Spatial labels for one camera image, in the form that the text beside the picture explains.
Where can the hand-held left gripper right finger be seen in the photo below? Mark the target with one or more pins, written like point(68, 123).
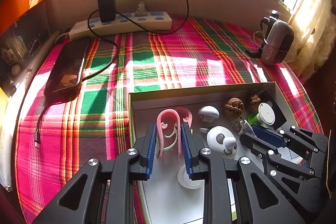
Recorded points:
point(186, 150)

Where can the brown walnut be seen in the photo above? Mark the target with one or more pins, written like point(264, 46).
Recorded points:
point(232, 107)
point(253, 102)

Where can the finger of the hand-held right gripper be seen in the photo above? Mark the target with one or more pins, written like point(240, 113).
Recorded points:
point(270, 136)
point(252, 142)

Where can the clear black plastic case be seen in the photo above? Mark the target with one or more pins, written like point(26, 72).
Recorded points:
point(278, 111)

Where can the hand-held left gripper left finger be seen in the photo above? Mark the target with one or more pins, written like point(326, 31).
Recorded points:
point(151, 150)

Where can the beige power strip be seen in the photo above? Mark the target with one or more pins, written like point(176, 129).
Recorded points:
point(126, 22)

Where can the green round suction holder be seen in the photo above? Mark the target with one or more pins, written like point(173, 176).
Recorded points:
point(266, 113)

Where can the clear round lid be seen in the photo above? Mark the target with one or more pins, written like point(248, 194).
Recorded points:
point(196, 184)

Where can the white mushroom-shaped hook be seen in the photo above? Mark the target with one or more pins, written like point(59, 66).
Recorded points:
point(208, 113)

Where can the dark smartphone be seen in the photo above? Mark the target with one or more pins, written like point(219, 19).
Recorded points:
point(67, 69)

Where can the white round face toy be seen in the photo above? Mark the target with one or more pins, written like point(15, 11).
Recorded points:
point(220, 138)

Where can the small grey heater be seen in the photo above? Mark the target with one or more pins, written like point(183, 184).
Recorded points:
point(278, 43)

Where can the black heater plug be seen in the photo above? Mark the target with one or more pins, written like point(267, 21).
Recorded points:
point(253, 53)

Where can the cream dotted curtain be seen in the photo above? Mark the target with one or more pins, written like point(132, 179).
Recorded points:
point(315, 16)

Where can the green white cardboard box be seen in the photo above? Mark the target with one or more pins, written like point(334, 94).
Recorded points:
point(168, 200)

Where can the beige plug adapter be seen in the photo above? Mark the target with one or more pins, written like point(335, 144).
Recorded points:
point(141, 7)

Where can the black charger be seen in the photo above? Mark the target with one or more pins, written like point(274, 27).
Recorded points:
point(106, 7)

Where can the orange box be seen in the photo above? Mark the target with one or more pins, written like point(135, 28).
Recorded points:
point(21, 1)

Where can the plaid blanket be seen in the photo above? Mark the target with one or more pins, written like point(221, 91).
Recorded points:
point(170, 61)

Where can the pink green holder clip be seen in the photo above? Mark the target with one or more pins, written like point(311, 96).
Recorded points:
point(161, 121)

